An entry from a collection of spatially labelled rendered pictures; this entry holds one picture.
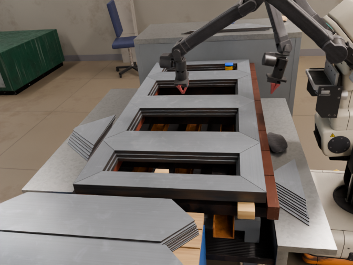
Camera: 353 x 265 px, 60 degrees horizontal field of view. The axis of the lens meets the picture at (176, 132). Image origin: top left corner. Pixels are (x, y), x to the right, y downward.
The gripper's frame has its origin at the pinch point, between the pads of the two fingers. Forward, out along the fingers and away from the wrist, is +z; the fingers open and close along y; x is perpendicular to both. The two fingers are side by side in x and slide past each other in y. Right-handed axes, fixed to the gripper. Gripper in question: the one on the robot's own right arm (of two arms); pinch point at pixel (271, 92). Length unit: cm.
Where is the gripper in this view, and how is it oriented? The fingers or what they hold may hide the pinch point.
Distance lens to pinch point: 180.3
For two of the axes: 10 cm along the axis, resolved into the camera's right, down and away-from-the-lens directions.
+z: -1.5, 8.4, 5.2
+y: 9.8, 2.0, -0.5
